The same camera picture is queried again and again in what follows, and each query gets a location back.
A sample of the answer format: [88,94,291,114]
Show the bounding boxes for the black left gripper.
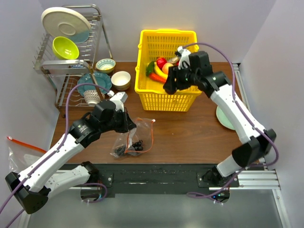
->
[100,107,136,133]

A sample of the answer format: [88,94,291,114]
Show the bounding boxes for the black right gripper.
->
[163,64,199,92]

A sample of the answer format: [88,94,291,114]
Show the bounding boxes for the orange carrot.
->
[149,73,166,84]

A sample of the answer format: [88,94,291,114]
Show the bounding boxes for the clear zip bag orange zipper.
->
[110,117,156,159]

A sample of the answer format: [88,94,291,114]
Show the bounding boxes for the black grape bunch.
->
[114,140,143,157]

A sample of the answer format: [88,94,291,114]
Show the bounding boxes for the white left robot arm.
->
[5,98,136,214]

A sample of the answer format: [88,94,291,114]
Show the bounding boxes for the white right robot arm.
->
[163,47,276,187]

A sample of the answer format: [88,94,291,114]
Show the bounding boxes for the spare zip bag orange zipper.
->
[6,136,47,173]

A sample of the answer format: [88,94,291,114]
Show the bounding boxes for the peach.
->
[161,62,174,74]

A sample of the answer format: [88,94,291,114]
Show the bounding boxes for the yellow banana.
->
[154,62,168,80]

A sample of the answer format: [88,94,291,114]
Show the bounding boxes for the grey patterned bowl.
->
[84,90,105,106]

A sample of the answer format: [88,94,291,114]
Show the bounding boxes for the red apple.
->
[156,57,167,69]

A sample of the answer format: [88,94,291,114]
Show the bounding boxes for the green cucumber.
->
[145,61,155,76]

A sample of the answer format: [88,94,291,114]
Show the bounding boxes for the teal scalloped plate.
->
[76,72,112,97]

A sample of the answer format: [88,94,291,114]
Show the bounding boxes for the white bowl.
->
[111,71,131,91]

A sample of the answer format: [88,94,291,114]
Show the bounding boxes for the yellow plastic basket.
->
[134,29,201,112]

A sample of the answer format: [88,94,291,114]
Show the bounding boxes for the teal patterned small bowl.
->
[95,58,116,74]

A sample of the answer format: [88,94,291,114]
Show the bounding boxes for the metal dish rack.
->
[33,4,113,117]

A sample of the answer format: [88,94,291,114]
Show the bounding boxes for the mint green saucer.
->
[216,107,235,131]

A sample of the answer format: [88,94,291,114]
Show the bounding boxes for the lime green bowl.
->
[52,37,79,60]

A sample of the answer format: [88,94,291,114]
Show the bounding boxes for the large cream plate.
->
[41,7,92,44]

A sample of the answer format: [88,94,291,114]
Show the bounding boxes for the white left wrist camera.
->
[107,90,128,112]

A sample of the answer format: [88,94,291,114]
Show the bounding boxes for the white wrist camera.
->
[175,46,191,69]
[107,90,128,112]

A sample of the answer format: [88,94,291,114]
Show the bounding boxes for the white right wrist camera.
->
[175,46,191,69]

